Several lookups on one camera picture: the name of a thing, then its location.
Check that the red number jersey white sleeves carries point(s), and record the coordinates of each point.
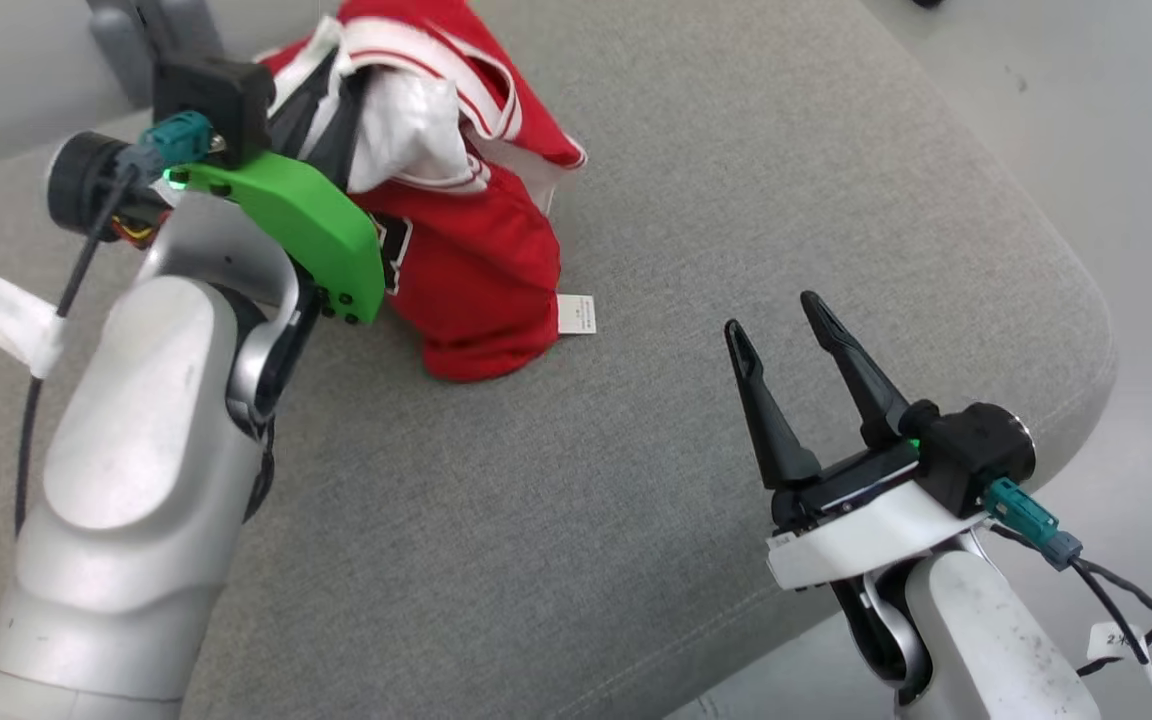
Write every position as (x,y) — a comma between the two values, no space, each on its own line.
(476,270)

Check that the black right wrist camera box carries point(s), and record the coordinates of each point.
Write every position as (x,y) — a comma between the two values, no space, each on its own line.
(971,450)

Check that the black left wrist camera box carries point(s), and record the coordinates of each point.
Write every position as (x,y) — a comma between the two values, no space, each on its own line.
(211,100)

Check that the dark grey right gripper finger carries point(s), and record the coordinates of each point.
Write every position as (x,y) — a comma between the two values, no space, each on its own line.
(861,380)
(771,425)

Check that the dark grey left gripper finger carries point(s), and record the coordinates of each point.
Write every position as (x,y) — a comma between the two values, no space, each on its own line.
(346,130)
(301,118)

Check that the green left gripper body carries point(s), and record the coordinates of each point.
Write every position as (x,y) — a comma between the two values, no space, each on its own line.
(316,225)

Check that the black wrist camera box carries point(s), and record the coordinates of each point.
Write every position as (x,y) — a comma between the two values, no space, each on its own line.
(971,450)
(211,100)

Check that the grey metal partition post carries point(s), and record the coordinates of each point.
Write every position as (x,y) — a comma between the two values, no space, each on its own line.
(151,35)

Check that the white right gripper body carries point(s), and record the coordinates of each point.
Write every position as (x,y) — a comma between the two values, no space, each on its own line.
(866,535)

